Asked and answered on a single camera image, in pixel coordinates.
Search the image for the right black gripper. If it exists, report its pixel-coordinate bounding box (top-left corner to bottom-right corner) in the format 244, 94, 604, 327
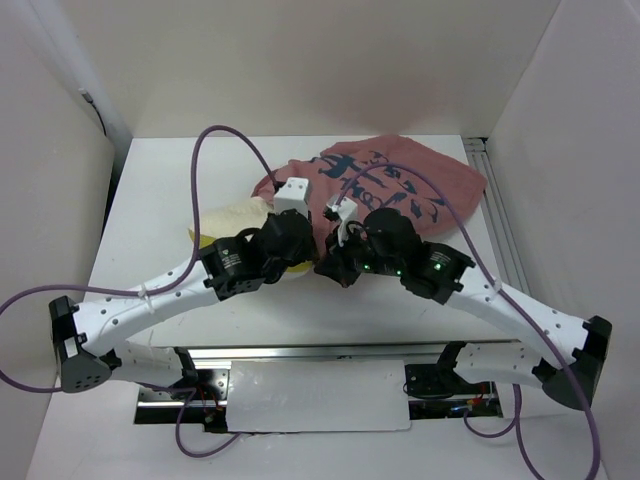
312, 222, 402, 289

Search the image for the cream yellow pillow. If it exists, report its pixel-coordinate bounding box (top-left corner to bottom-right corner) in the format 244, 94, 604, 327
187, 195, 316, 276

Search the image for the red printed pillowcase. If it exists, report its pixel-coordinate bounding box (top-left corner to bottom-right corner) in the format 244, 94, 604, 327
274, 135, 487, 248

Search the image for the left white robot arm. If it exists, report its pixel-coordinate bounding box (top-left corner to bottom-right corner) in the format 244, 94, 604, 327
49, 209, 316, 399

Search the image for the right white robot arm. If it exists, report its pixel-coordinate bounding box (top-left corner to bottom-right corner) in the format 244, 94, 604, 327
315, 203, 612, 410

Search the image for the white cover plate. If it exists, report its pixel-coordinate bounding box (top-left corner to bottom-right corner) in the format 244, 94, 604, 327
226, 360, 411, 433

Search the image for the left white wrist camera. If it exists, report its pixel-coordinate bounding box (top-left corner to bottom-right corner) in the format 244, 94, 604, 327
273, 177, 311, 218

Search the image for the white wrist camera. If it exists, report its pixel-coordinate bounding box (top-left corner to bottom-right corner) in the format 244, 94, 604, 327
273, 177, 311, 218
323, 194, 358, 247

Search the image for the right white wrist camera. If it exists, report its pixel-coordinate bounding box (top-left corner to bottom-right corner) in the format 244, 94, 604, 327
323, 194, 358, 247

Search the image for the aluminium side frame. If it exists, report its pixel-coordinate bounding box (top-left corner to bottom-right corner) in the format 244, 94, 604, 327
462, 137, 531, 295

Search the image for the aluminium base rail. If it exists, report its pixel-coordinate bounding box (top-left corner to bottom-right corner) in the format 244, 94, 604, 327
134, 344, 502, 433

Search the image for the black wall cable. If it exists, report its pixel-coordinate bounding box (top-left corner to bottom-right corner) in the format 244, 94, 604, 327
78, 87, 109, 136

